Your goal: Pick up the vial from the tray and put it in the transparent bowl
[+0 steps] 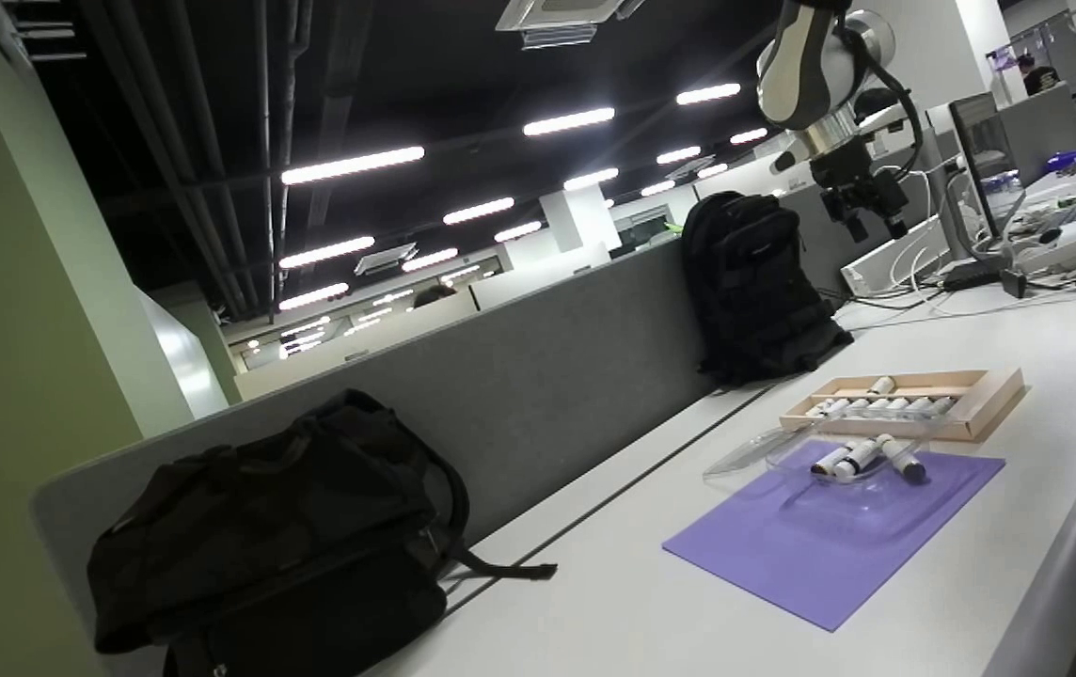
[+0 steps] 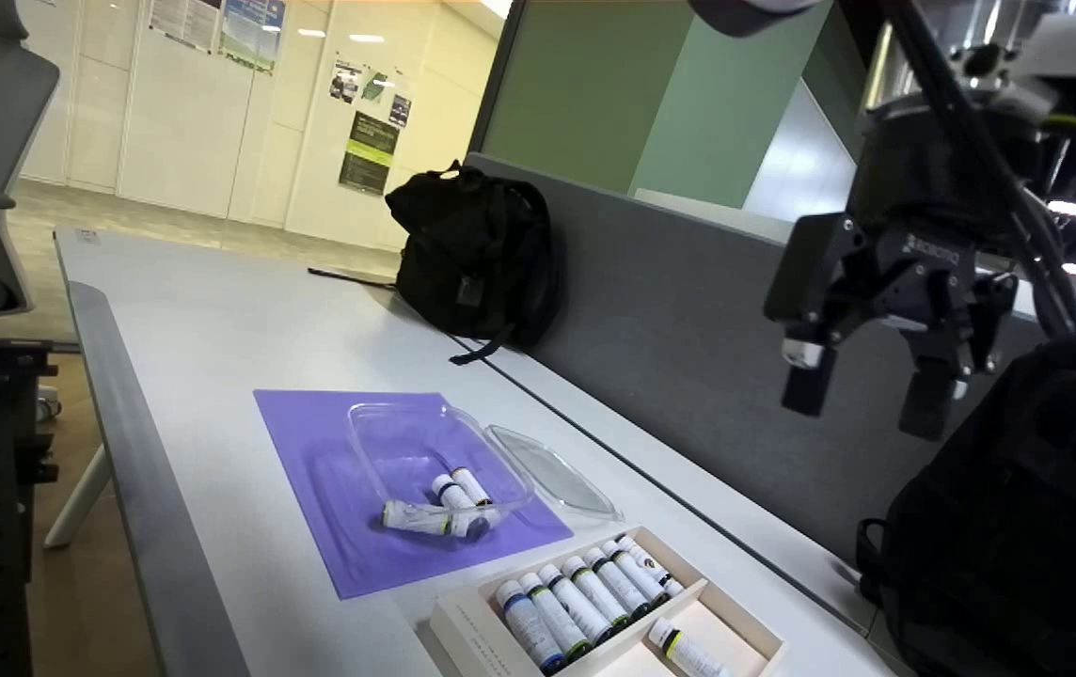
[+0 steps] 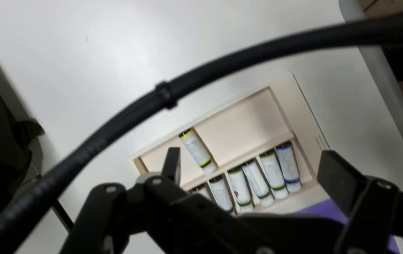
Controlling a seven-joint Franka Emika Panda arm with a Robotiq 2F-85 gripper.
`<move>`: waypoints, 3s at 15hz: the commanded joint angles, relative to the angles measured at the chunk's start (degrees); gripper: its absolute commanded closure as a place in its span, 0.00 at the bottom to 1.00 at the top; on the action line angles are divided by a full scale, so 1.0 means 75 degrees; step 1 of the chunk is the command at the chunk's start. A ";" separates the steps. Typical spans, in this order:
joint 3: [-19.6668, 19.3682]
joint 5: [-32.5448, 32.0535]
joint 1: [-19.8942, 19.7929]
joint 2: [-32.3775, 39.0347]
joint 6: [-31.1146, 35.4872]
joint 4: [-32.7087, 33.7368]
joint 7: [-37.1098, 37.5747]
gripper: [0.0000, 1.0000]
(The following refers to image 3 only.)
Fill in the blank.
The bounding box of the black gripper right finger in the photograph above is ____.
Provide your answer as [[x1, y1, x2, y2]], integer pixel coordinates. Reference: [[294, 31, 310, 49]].
[[316, 150, 403, 254]]

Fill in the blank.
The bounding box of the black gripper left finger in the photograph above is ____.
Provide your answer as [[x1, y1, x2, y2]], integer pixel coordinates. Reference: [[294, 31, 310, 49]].
[[60, 147, 241, 254]]

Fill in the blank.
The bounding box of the white vial yellow-green band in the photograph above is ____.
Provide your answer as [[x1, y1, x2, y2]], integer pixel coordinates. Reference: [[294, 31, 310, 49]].
[[178, 127, 219, 176]]

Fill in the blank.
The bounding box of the white vial blue band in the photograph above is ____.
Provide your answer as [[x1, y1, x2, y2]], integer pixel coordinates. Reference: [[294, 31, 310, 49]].
[[275, 141, 303, 195]]

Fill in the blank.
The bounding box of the white vial green band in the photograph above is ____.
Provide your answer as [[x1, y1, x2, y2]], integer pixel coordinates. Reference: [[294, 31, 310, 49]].
[[258, 148, 291, 202], [241, 158, 277, 209], [227, 167, 257, 215], [208, 174, 237, 216]]

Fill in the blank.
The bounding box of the light wooden tray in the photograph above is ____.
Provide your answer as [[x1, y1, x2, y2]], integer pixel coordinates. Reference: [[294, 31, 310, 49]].
[[132, 71, 330, 219]]

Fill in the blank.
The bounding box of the purple mat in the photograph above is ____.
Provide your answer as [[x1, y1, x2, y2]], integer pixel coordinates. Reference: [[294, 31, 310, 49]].
[[295, 198, 403, 254]]

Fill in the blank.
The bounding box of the black sleeved cable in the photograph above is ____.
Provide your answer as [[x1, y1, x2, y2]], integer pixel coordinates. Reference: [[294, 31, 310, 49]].
[[0, 9, 403, 254]]

